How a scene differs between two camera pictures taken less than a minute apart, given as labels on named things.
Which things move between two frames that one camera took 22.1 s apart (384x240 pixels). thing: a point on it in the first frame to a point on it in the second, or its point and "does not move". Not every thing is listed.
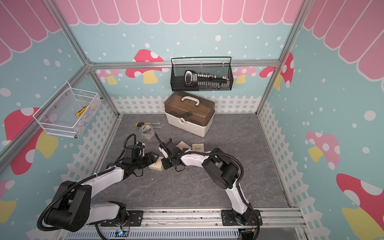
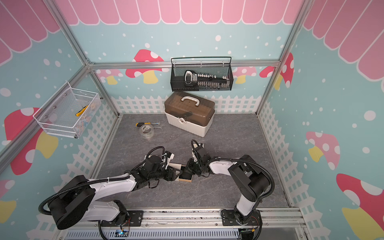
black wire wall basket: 201,74 does not move
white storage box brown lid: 189,112 does not move
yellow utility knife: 79,113 does not move
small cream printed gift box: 198,147 does not move
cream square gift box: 182,145 to 184,175
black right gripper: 165,166 to 188,167
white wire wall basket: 66,113 does not move
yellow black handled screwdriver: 141,124 does not move
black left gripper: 150,159 to 172,177
